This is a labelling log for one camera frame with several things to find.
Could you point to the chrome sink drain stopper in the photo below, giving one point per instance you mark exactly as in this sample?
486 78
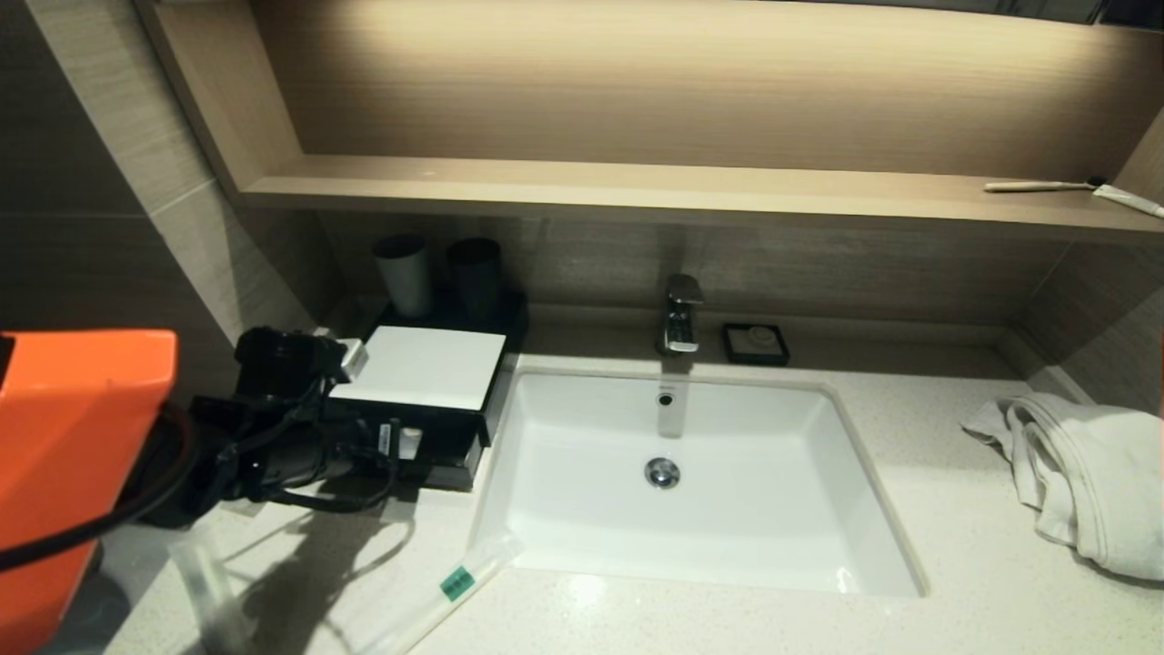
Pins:
662 473

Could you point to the translucent packet with dark comb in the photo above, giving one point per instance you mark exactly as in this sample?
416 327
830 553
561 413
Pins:
214 600

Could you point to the wooden wall shelf niche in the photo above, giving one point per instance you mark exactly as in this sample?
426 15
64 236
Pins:
637 195

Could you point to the small white green-labelled tube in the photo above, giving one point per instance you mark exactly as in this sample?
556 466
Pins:
411 443

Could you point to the long packet with green label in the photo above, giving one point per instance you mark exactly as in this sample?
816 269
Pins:
459 580

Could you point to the round white soap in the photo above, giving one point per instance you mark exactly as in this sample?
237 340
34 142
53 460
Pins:
755 342

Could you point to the orange and black left arm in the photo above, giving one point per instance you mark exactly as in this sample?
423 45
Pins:
73 437

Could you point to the beige toothbrush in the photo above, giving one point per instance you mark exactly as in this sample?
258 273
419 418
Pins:
1032 186

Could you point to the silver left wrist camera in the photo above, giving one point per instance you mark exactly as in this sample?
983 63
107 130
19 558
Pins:
354 359

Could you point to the chrome faucet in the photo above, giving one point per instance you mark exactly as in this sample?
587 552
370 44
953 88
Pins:
680 314

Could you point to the white toothpaste tube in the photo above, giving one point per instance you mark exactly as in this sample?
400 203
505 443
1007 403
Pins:
1128 199

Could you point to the black amenity drawer box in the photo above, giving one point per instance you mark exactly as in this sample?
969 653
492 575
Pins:
509 327

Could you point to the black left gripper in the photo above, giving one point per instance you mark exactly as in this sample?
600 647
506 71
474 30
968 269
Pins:
305 455

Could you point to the white square pad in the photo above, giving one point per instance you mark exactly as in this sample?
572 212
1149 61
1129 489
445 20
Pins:
432 367

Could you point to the black cup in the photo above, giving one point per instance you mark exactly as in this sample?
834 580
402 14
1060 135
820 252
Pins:
476 277

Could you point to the grey cup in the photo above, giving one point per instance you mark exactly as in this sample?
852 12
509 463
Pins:
406 277

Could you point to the white rectangular sink basin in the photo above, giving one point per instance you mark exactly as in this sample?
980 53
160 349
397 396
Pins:
582 509

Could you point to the black square soap dish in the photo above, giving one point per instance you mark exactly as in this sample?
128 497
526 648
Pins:
727 349

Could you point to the white crumpled towel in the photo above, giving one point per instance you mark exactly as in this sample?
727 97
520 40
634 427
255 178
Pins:
1100 482

